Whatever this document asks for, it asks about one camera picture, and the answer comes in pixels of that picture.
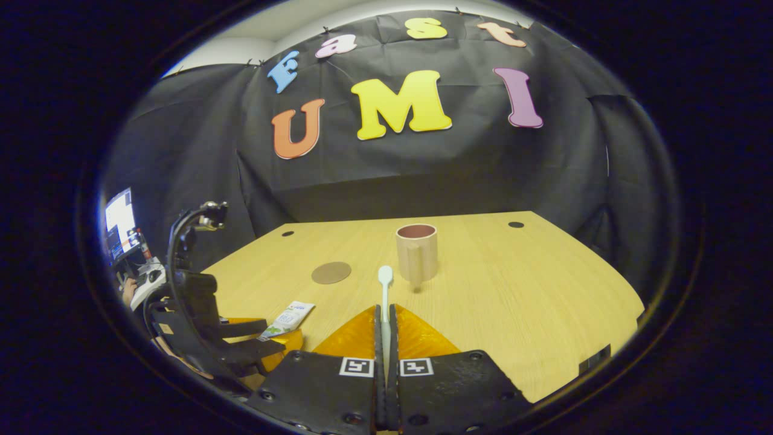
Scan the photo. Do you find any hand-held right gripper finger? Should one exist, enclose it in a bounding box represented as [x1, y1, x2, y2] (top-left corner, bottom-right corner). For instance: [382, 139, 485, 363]
[246, 304, 385, 433]
[386, 303, 534, 432]

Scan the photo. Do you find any round brown coaster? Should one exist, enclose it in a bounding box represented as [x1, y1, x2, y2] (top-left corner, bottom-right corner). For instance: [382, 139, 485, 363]
[310, 261, 353, 285]

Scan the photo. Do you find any pale green toothbrush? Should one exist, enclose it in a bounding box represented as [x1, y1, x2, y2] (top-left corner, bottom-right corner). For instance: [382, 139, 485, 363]
[377, 265, 395, 378]

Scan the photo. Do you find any lit computer monitor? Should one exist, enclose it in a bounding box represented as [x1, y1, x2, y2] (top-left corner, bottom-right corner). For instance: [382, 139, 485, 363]
[104, 188, 141, 262]

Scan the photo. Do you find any beige cup with brown inside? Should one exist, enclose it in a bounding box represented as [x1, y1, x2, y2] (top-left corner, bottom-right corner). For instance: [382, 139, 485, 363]
[395, 223, 439, 286]

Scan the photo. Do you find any white side table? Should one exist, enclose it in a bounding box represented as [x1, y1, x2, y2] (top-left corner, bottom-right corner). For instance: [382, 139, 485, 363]
[129, 259, 167, 311]

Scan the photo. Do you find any black backdrop cloth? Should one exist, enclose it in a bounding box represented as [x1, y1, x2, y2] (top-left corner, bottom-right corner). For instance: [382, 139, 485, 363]
[100, 9, 680, 315]

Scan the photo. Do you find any white toothpaste tube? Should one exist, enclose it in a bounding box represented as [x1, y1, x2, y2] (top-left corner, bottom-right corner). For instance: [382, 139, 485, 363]
[258, 300, 316, 343]

